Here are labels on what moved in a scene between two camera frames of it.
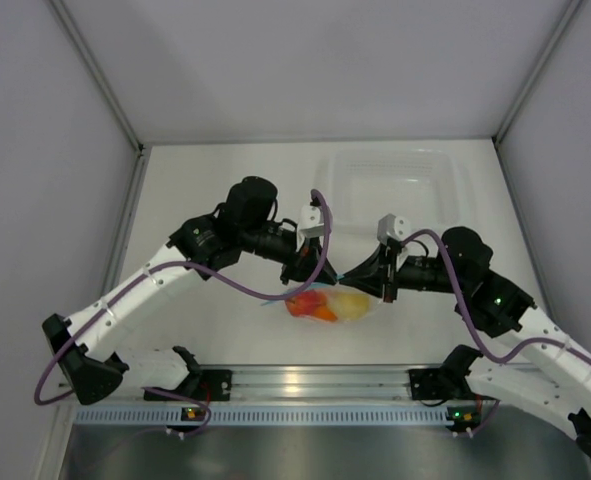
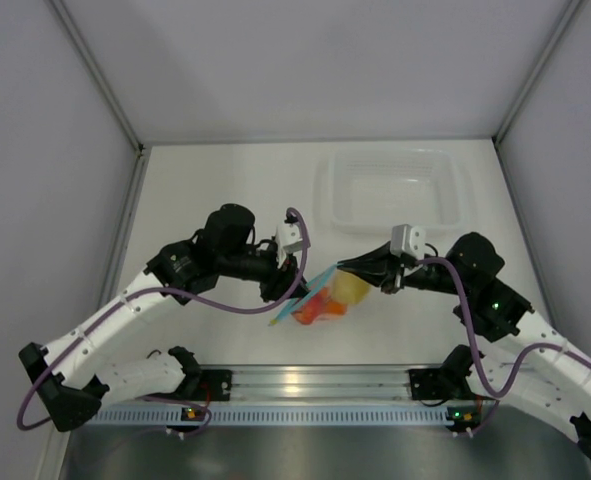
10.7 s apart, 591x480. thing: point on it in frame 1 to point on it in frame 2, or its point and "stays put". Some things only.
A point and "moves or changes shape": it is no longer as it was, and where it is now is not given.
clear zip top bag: [331, 302] moves or changes shape
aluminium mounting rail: [339, 388] stays put
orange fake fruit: [323, 312] to [336, 308]
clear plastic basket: [426, 187] stays put
